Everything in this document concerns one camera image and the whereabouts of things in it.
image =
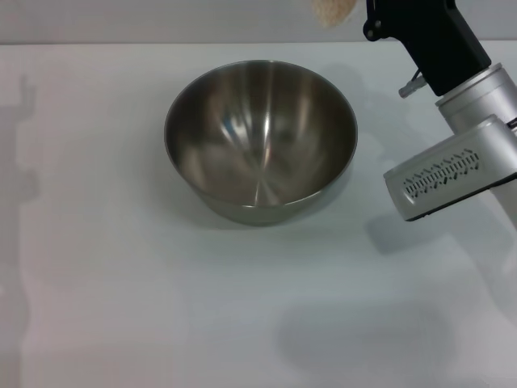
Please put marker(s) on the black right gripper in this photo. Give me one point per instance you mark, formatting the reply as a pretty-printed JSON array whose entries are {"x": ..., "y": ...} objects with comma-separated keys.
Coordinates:
[{"x": 436, "y": 36}]

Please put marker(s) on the clear plastic measuring cup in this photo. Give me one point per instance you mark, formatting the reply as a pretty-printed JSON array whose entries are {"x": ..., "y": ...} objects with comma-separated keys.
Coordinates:
[{"x": 355, "y": 16}]

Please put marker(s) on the pile of white rice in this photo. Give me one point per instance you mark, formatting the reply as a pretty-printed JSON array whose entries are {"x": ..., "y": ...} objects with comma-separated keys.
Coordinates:
[{"x": 333, "y": 12}]

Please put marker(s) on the stainless steel mixing bowl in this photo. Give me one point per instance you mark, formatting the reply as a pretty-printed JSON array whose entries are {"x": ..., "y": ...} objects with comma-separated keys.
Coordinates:
[{"x": 258, "y": 137}]

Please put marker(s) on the silver cylindrical connector plug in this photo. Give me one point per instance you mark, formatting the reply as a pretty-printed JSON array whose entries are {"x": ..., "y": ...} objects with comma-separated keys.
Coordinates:
[{"x": 411, "y": 87}]

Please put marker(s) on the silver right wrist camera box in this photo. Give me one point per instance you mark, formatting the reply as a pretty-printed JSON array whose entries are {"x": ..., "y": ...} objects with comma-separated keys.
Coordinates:
[{"x": 444, "y": 174}]

